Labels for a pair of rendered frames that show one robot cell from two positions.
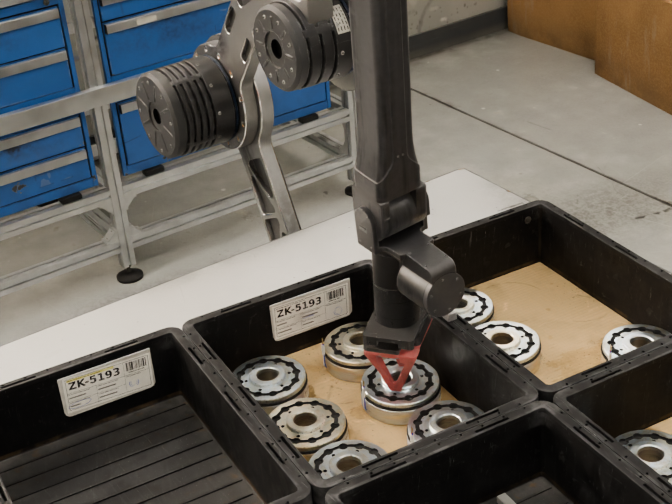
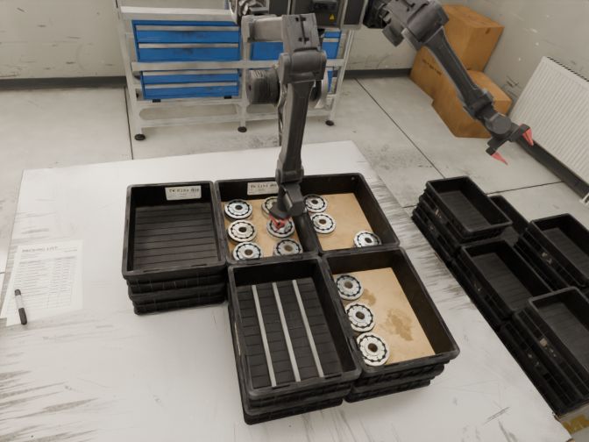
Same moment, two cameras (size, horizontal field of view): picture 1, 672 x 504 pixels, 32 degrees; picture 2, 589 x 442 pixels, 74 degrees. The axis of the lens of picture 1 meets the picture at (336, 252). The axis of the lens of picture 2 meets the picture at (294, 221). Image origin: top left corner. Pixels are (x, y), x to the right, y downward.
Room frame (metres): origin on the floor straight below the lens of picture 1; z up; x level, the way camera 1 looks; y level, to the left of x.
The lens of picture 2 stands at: (0.26, -0.19, 1.89)
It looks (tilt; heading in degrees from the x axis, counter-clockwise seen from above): 45 degrees down; 5
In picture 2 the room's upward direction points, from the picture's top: 11 degrees clockwise
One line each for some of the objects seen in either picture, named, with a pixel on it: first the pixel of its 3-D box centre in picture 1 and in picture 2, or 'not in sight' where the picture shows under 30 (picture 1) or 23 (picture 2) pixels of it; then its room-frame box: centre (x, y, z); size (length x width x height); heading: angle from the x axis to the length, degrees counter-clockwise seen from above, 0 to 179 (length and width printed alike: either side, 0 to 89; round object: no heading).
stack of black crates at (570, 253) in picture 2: not in sight; (551, 270); (1.90, -1.51, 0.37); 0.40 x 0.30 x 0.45; 32
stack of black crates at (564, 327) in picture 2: not in sight; (554, 356); (1.34, -1.38, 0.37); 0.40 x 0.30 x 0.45; 32
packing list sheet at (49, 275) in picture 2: not in sight; (45, 276); (0.90, 0.66, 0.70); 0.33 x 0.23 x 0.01; 32
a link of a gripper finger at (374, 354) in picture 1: (397, 354); (280, 217); (1.24, -0.07, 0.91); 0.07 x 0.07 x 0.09; 70
